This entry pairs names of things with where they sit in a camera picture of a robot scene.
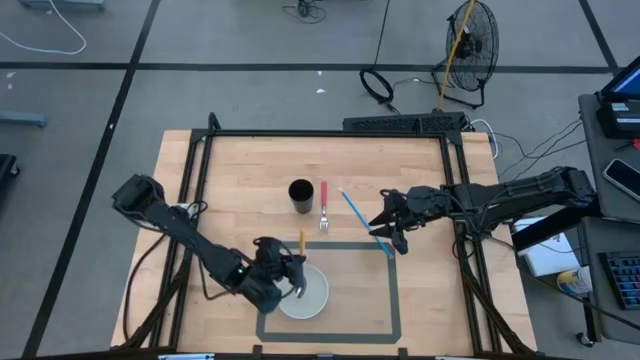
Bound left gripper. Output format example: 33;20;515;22
239;237;307;315

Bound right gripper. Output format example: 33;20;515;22
368;185;451;256

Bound orange-handled metal utensil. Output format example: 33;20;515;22
296;228;308;299

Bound blue-handled utensil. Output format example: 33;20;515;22
337;186;395;260

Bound red-handled metal fork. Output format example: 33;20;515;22
319;180;330;234

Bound white ceramic bowl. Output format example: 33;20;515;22
277;263;330;321

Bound black cup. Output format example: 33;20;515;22
288;178;315;215

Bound white box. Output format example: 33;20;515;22
510;215;581;279

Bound white printed container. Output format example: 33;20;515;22
556;266;594;299

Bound black floor fan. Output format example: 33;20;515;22
432;0;500;110

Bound grey side table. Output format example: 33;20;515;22
577;92;640;349

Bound black smartphone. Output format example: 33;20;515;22
602;158;640;202

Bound black keyboard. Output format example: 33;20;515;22
598;249;640;311

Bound black device with labels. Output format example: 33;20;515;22
595;92;640;140

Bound open laptop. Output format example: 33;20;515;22
599;55;640;101

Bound grey furniture foot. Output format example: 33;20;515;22
19;0;106;12
0;110;49;129

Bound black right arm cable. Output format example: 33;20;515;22
449;199;504;261

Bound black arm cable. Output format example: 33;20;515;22
122;199;211;342
449;199;504;261

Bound black aluminium table frame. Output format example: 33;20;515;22
119;112;539;360

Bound short white cable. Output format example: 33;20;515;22
469;118;501;160

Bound coiled black floor cable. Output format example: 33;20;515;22
358;0;402;116

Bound thin black floor cables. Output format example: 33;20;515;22
492;117;587;181

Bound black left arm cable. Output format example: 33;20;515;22
122;199;211;342

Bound yellow hanging cable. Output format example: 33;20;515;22
438;0;476;112

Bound tangled black cable bundle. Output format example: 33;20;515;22
281;0;329;25

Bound long white floor cable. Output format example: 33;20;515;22
0;0;88;56

